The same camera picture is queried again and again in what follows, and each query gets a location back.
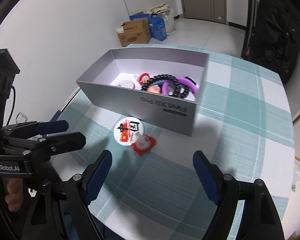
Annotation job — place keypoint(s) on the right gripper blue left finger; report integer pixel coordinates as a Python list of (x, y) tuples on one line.
[(95, 175)]

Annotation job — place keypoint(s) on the teal plaid tablecloth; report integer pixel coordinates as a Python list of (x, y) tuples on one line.
[(243, 125)]

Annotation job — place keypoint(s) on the white printed pin badge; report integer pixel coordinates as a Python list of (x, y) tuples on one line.
[(125, 130)]

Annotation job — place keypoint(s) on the white cloth bag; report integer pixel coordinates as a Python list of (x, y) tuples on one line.
[(165, 12)]

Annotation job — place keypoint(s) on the grey open phone box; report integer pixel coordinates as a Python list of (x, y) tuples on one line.
[(180, 73)]

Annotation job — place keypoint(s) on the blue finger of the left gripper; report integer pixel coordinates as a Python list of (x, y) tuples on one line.
[(45, 128), (64, 143)]

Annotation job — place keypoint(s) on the red rim pin badge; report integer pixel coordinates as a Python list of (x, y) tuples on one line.
[(126, 84)]

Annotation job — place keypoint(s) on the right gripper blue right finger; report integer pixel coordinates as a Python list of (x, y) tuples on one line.
[(208, 175)]

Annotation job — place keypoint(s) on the red knot charm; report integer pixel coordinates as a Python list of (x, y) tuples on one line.
[(143, 143), (143, 78)]

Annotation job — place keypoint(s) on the brown cardboard box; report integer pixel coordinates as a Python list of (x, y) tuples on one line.
[(134, 32)]

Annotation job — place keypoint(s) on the black backpack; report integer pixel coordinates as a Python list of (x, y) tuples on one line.
[(275, 43)]

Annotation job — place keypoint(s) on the person's left hand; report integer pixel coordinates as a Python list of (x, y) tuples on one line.
[(14, 196)]

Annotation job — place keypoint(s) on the blue carton box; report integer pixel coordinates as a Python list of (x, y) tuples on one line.
[(156, 25)]

